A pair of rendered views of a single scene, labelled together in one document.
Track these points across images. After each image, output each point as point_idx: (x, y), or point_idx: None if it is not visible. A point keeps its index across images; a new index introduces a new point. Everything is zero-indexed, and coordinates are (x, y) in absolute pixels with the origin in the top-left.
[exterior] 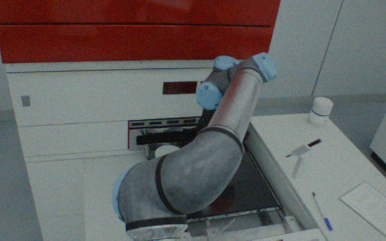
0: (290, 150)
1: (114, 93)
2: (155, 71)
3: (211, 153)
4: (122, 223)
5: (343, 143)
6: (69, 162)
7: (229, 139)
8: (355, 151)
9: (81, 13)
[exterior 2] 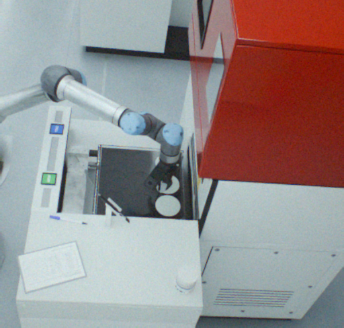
0: (140, 234)
1: None
2: None
3: (50, 71)
4: (119, 140)
5: (142, 293)
6: (185, 121)
7: (56, 78)
8: (127, 298)
9: (195, 36)
